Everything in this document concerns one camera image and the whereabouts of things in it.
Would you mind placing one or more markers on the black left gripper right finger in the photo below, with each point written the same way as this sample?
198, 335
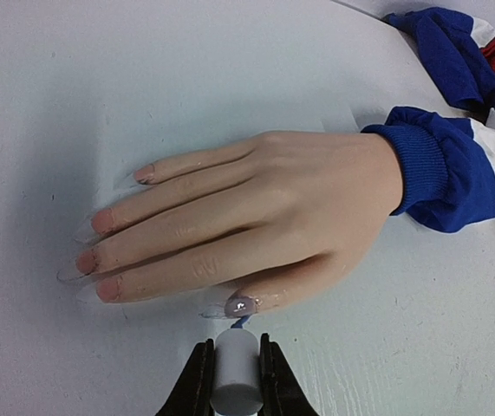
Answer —
281, 392

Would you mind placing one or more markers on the white nail polish cap brush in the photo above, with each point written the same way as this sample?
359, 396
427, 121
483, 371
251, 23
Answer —
236, 381

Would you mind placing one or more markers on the blue white red jacket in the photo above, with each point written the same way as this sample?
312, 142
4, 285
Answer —
448, 164

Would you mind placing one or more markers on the mannequin hand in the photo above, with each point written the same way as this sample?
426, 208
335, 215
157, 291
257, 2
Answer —
281, 216

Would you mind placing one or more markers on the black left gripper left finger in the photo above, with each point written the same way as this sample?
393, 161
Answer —
191, 394

